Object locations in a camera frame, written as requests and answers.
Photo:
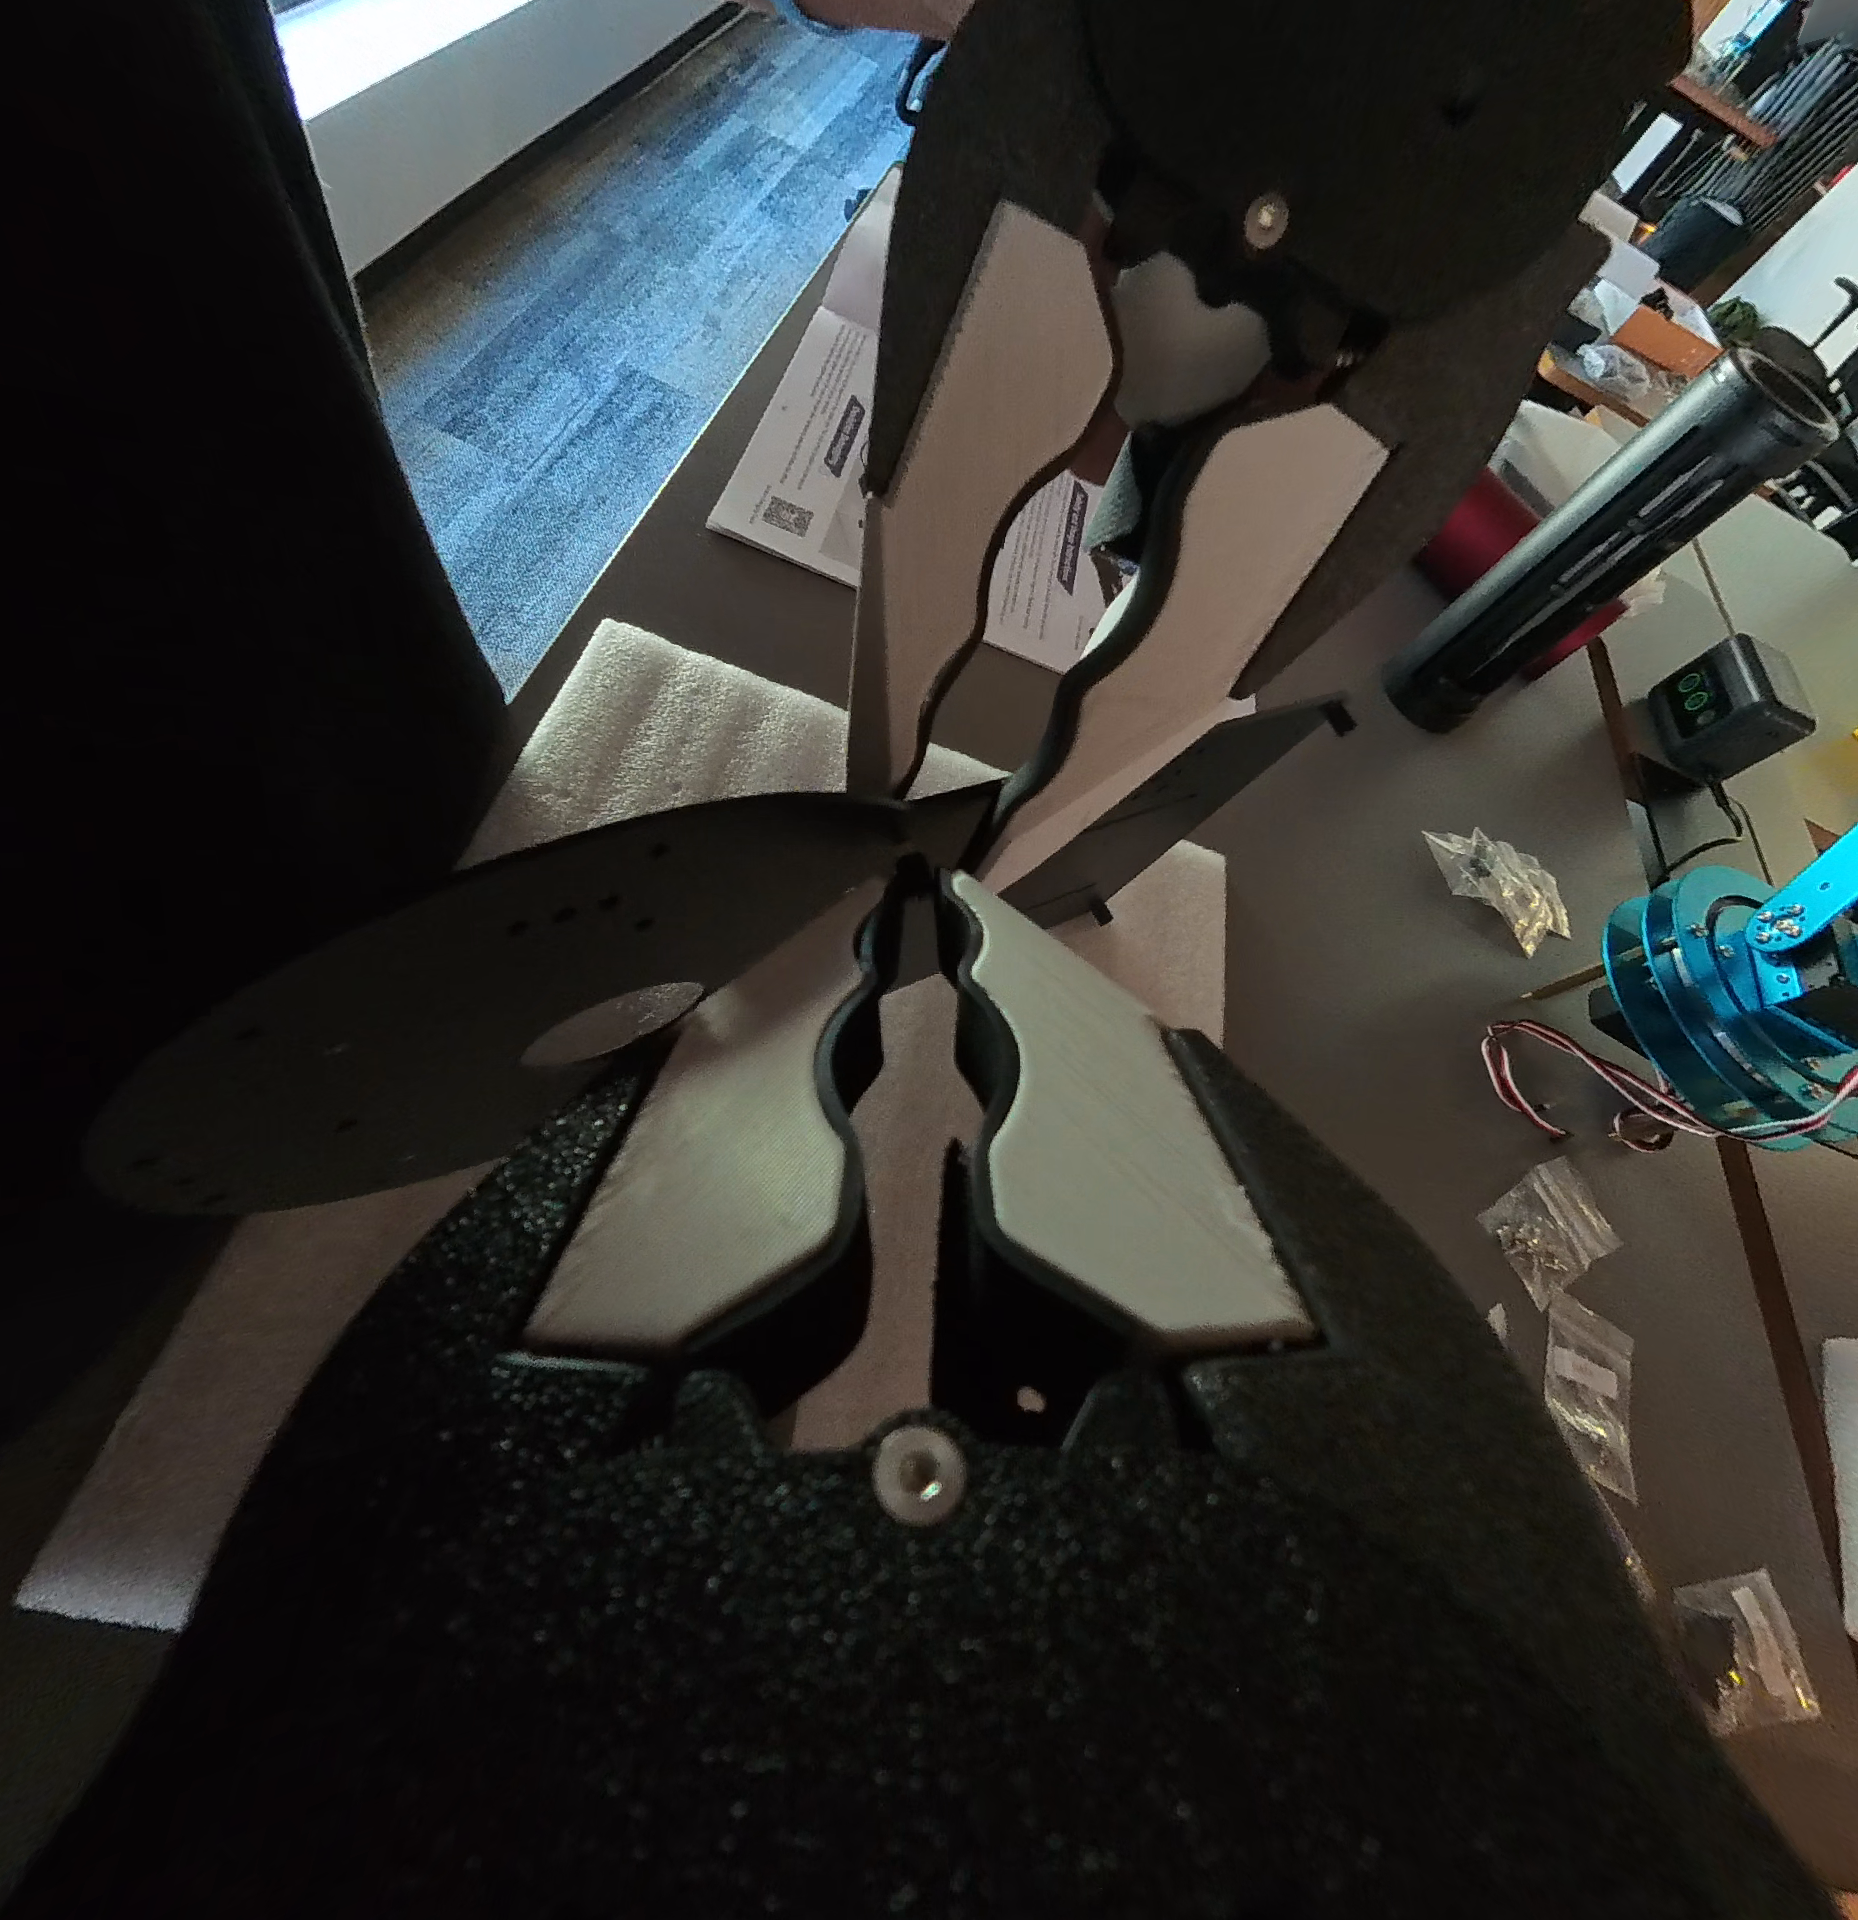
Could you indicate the cluttered background workbench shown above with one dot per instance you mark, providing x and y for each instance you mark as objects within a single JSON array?
[{"x": 1649, "y": 331}]

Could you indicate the blue toy robot arm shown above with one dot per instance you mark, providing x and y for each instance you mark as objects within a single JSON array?
[{"x": 1725, "y": 976}]

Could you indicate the white foam sheet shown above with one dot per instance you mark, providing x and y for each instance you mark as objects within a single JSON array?
[{"x": 661, "y": 707}]

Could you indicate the dark grey desk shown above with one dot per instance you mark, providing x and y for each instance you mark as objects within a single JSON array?
[{"x": 1364, "y": 931}]

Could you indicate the black cylindrical tube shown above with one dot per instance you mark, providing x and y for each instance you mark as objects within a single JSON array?
[{"x": 1605, "y": 540}]

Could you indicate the black metal plate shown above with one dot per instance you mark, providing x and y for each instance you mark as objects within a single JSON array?
[{"x": 420, "y": 1020}]

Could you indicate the black office chair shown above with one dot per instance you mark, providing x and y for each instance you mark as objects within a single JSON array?
[{"x": 1843, "y": 449}]

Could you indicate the printed instruction manual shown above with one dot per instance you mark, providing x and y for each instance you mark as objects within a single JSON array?
[{"x": 810, "y": 449}]

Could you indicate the scattered small hardware bags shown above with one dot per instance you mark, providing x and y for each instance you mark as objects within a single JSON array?
[{"x": 1560, "y": 1246}]

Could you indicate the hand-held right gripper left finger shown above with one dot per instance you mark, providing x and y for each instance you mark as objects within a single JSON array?
[{"x": 719, "y": 1200}]

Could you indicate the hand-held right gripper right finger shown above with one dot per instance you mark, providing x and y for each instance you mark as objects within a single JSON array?
[{"x": 1141, "y": 1172}]

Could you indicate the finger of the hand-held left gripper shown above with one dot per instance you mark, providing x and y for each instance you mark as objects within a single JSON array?
[
  {"x": 989, "y": 449},
  {"x": 1260, "y": 540}
]

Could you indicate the maroon metal cylinder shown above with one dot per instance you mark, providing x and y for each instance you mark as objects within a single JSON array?
[{"x": 1470, "y": 525}]

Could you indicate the small black device green lights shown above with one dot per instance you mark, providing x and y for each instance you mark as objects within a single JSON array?
[{"x": 1733, "y": 707}]

